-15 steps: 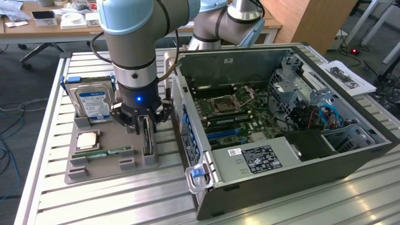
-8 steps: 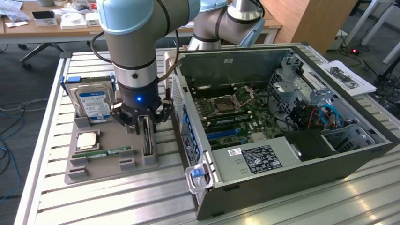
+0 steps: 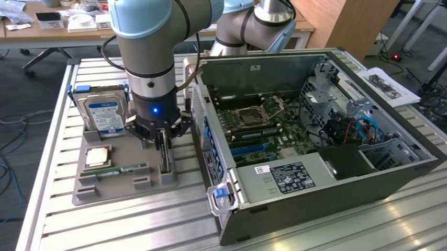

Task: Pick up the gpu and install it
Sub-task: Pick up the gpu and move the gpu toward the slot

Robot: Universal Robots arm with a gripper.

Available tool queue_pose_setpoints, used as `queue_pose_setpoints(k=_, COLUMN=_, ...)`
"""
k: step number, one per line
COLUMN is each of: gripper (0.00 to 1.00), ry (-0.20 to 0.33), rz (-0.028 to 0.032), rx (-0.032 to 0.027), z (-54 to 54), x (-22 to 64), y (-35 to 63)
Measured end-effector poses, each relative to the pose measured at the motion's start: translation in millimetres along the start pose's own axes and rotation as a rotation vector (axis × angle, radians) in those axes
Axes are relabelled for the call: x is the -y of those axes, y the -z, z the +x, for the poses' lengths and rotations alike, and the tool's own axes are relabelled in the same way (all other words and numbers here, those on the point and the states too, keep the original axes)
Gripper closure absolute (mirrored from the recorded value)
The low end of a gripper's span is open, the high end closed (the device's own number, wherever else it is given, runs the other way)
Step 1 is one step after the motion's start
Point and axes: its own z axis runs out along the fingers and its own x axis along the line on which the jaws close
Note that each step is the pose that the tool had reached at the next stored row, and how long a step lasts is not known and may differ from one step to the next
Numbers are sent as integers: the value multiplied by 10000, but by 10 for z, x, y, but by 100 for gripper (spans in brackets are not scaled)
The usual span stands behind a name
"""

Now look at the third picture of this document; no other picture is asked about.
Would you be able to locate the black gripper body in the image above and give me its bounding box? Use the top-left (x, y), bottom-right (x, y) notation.
top-left (133, 89), bottom-right (181, 142)

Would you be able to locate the black graphics card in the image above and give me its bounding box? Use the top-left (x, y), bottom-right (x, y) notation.
top-left (157, 129), bottom-right (175, 175)

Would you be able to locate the hard disk blue label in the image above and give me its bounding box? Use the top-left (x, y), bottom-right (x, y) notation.
top-left (76, 93), bottom-right (127, 138)

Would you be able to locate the grey parts rack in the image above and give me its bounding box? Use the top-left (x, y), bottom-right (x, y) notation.
top-left (71, 100), bottom-right (181, 207)

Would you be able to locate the silver CPU chip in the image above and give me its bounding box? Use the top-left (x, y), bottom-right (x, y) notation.
top-left (85, 146), bottom-right (112, 168)

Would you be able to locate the green RAM stick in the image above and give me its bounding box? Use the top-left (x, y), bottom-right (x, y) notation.
top-left (229, 127), bottom-right (281, 139)
top-left (80, 163), bottom-right (147, 178)

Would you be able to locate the CPU socket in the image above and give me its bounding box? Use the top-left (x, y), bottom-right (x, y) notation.
top-left (236, 107), bottom-right (268, 125)

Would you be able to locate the blue expansion slot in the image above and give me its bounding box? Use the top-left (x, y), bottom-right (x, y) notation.
top-left (231, 143), bottom-right (268, 157)

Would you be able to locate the hard drive with blue caddy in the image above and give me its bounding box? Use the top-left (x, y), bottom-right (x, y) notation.
top-left (65, 83), bottom-right (136, 123)

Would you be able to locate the metal socket cover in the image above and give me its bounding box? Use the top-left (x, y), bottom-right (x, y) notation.
top-left (260, 95), bottom-right (285, 121)

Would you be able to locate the green motherboard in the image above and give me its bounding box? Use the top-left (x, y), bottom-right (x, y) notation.
top-left (208, 86), bottom-right (324, 168)

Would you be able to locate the grey power supply unit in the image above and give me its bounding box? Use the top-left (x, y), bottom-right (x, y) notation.
top-left (228, 153), bottom-right (338, 210)

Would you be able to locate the plain white box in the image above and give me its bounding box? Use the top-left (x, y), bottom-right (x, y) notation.
top-left (95, 14), bottom-right (113, 31)

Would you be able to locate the flat white box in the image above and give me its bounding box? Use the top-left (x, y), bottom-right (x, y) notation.
top-left (67, 22), bottom-right (99, 33)

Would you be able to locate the black chair base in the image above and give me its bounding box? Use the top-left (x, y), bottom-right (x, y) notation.
top-left (21, 46), bottom-right (107, 78)

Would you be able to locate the metal drive cage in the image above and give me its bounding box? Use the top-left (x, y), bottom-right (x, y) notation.
top-left (299, 61), bottom-right (371, 147)

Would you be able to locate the white tape roll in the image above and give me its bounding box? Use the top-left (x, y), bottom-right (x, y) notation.
top-left (68, 14), bottom-right (93, 26)

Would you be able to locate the wooden desk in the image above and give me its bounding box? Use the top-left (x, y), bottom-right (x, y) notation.
top-left (0, 0), bottom-right (318, 57)

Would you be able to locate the white box black top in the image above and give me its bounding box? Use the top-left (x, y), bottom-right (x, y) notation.
top-left (35, 12), bottom-right (64, 30)

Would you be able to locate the dark grey PC case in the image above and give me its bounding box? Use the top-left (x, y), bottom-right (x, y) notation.
top-left (183, 47), bottom-right (442, 246)

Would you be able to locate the clear plastic bag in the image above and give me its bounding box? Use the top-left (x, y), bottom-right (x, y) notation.
top-left (0, 0), bottom-right (35, 23)

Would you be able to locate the printed paper stack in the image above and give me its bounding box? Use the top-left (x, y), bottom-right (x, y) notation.
top-left (355, 67), bottom-right (423, 108)

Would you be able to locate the wooden cabinet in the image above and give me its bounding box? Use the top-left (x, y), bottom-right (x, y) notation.
top-left (300, 0), bottom-right (400, 61)

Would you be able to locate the metal disk bay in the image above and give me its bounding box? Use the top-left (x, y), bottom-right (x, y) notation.
top-left (358, 138), bottom-right (420, 170)

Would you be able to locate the black tripod stand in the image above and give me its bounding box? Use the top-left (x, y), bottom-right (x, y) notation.
top-left (407, 61), bottom-right (447, 116)

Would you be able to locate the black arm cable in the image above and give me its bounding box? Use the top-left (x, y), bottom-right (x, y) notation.
top-left (101, 31), bottom-right (204, 92)

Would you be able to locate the white floor cable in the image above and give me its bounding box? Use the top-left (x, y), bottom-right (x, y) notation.
top-left (0, 109), bottom-right (53, 126)

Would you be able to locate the blue floor cable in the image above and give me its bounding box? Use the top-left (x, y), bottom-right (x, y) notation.
top-left (0, 125), bottom-right (25, 224)

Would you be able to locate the blue wire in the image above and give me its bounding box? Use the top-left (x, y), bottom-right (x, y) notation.
top-left (355, 116), bottom-right (384, 143)

